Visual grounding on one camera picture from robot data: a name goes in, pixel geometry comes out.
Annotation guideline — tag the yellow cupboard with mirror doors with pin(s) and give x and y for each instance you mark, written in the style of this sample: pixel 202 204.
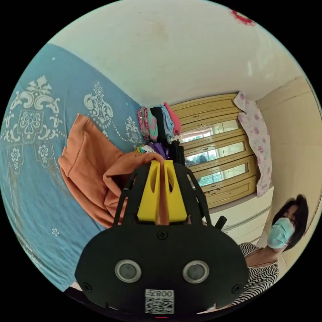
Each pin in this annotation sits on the yellow cupboard with mirror doors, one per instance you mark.
pixel 224 148

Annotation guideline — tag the person's body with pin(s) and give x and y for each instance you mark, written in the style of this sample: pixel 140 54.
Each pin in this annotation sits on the person's body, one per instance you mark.
pixel 261 274

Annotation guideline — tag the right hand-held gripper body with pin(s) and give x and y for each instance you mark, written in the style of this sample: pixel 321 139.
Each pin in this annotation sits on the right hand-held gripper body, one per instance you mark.
pixel 177 153

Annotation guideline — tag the orange long sleeve shirt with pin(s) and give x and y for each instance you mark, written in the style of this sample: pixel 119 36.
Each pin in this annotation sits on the orange long sleeve shirt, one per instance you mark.
pixel 88 161

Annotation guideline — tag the pile of clothes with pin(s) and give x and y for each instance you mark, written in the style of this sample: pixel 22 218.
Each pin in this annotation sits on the pile of clothes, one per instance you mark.
pixel 161 120

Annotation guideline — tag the bed with blue patterned sheet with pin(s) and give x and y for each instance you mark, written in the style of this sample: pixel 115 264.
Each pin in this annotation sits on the bed with blue patterned sheet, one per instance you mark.
pixel 45 188

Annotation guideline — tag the white floral cloth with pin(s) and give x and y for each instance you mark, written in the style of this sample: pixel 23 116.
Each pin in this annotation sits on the white floral cloth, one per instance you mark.
pixel 259 141

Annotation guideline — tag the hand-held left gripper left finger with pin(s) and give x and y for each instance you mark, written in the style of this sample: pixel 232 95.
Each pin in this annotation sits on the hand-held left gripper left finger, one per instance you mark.
pixel 147 201

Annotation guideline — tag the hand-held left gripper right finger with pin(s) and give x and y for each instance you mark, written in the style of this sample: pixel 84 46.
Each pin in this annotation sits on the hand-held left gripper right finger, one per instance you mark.
pixel 177 203

